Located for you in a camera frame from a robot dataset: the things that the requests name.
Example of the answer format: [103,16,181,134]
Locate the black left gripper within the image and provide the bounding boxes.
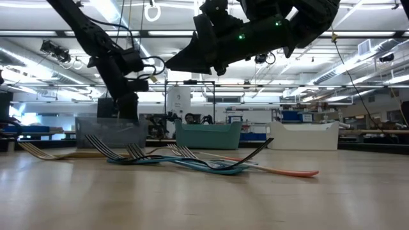
[95,53,150,122]

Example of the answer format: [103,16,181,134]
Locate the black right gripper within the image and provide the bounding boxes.
[164,12,297,77]

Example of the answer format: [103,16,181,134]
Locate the blue-handled black fork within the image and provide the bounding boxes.
[127,142,250,176]
[84,134,250,176]
[125,142,243,173]
[106,137,275,171]

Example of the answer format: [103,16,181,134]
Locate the orange-handled silver fork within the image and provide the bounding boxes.
[176,146,320,178]
[166,143,256,162]

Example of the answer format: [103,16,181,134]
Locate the black monitor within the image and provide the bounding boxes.
[96,97,119,119]

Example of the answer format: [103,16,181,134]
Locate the white cylindrical machine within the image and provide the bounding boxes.
[166,85,192,121]

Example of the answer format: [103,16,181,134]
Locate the grey translucent plastic bin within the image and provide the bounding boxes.
[75,117,148,150]

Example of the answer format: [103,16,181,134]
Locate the person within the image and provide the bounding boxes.
[184,112,201,125]

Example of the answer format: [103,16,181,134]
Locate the black ceiling spotlights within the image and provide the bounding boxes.
[40,40,72,64]

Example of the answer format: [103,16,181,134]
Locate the blue crate with white label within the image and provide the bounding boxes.
[226,114,244,125]

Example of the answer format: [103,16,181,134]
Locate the teal plastic bin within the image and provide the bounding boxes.
[174,119,243,150]

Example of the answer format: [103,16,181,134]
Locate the black panel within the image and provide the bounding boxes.
[0,91,13,121]

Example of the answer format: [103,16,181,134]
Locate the blue storage bins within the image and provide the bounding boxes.
[281,110,314,123]

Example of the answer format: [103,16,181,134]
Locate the white plastic bin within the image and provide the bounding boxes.
[265,120,340,151]

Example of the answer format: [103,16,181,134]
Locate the white ceiling vent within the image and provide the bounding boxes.
[357,39,371,57]

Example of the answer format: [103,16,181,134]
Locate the wooden workbench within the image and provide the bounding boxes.
[338,128,409,135]

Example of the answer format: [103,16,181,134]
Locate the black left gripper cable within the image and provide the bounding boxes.
[137,54,166,81]

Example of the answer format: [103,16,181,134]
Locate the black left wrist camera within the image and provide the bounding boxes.
[118,47,145,73]

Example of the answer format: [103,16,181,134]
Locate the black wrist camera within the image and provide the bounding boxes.
[199,0,245,29]
[118,47,145,73]

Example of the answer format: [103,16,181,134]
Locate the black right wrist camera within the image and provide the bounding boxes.
[199,0,245,29]

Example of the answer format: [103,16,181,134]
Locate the white hanging ring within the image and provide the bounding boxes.
[143,0,162,23]

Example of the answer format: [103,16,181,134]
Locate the black ceiling fixture with cable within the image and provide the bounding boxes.
[254,52,276,65]

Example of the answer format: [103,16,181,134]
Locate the black cable with yellow connector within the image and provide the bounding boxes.
[330,30,386,132]

